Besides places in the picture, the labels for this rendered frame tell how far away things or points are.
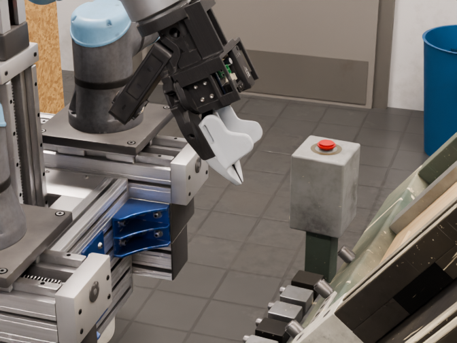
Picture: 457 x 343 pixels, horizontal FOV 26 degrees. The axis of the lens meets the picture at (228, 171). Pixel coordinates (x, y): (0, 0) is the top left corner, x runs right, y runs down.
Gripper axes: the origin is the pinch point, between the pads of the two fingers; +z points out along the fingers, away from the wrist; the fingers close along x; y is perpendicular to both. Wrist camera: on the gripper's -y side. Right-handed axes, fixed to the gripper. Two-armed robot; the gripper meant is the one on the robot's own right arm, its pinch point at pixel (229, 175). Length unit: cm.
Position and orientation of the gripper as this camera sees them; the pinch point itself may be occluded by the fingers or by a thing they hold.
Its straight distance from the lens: 113.4
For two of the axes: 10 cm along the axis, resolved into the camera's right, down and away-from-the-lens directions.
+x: 3.1, -4.1, 8.6
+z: 4.4, 8.6, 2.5
